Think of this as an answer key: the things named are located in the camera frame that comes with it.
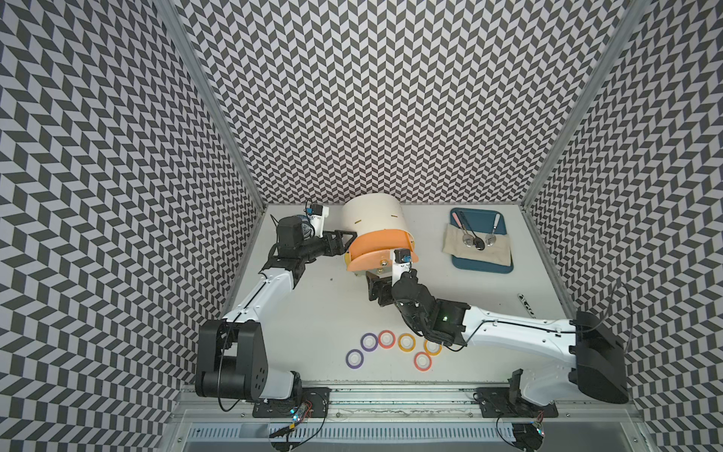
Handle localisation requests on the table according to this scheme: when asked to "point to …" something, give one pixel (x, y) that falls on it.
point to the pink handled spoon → (468, 239)
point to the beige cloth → (499, 253)
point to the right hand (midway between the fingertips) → (380, 275)
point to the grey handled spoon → (490, 238)
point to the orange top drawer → (374, 249)
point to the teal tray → (481, 219)
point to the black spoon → (478, 242)
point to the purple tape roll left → (354, 359)
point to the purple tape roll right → (369, 342)
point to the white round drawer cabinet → (380, 228)
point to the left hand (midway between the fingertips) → (348, 236)
